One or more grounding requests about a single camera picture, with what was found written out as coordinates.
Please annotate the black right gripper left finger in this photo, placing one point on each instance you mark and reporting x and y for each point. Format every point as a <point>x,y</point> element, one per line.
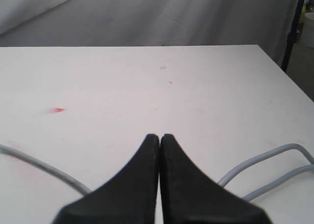
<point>128,198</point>

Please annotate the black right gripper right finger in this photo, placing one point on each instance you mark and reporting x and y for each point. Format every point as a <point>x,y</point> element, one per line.
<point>189,196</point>

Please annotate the black vertical stand pole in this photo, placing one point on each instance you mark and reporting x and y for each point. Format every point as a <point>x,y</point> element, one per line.
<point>292,36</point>

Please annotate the grey backdrop cloth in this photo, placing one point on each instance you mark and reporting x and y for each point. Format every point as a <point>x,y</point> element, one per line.
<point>265,23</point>

